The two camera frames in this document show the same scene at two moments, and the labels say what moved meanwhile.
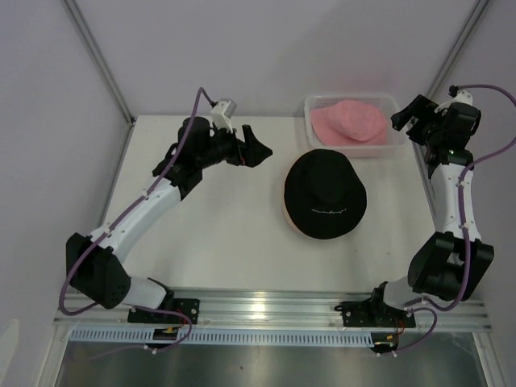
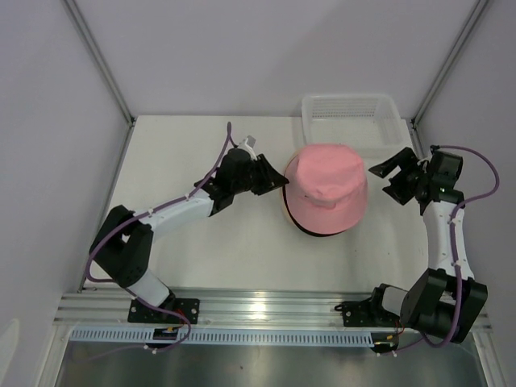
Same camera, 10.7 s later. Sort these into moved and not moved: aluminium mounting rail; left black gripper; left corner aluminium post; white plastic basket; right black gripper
Moved: left black gripper; right black gripper
Not moved: left corner aluminium post; aluminium mounting rail; white plastic basket
